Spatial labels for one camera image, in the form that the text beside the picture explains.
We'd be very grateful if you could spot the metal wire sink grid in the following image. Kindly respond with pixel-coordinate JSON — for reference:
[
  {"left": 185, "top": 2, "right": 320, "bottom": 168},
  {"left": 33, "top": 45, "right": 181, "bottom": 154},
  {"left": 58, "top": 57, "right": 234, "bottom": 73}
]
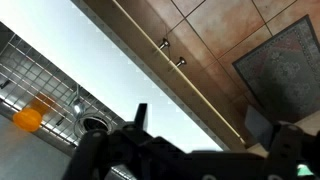
[{"left": 0, "top": 33, "right": 124, "bottom": 148}]

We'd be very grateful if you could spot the wooden base cabinet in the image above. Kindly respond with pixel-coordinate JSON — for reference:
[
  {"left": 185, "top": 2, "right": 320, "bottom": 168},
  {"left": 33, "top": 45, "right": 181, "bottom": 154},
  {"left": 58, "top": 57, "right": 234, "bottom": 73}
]
[{"left": 71, "top": 0, "right": 248, "bottom": 153}]

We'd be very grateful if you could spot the round sink drain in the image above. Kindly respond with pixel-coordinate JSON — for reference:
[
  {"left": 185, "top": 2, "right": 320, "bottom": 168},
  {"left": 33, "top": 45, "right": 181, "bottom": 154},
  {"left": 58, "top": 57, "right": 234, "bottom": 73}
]
[{"left": 74, "top": 113, "right": 113, "bottom": 138}]

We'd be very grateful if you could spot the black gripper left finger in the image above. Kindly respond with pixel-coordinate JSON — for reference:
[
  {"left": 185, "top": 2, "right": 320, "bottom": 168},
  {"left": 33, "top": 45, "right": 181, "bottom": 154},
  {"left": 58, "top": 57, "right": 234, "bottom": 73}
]
[{"left": 61, "top": 128, "right": 113, "bottom": 180}]

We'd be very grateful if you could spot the stainless steel sink basin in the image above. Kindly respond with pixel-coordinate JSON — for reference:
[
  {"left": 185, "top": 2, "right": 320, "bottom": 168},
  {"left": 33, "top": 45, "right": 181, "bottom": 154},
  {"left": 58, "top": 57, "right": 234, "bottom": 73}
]
[{"left": 0, "top": 21, "right": 126, "bottom": 158}]

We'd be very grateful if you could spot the patterned floor rug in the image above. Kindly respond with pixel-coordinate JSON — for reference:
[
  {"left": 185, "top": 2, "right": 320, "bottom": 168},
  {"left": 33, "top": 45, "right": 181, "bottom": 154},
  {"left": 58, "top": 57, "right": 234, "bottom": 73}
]
[{"left": 232, "top": 13, "right": 320, "bottom": 124}]

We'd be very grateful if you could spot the orange round object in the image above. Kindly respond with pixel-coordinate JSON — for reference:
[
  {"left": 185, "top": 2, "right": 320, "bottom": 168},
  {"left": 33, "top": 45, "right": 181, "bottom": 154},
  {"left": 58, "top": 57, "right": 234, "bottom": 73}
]
[{"left": 12, "top": 107, "right": 43, "bottom": 133}]

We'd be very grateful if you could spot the metal cabinet knob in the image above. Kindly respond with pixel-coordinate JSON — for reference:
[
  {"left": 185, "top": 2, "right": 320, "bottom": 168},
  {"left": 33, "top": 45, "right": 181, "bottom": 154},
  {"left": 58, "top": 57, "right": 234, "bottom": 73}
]
[
  {"left": 157, "top": 37, "right": 171, "bottom": 51},
  {"left": 174, "top": 56, "right": 188, "bottom": 69}
]

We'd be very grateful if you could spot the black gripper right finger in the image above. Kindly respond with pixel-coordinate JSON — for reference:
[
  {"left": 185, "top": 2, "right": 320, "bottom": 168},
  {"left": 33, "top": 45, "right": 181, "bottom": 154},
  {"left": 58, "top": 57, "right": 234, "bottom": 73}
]
[{"left": 264, "top": 121, "right": 306, "bottom": 180}]

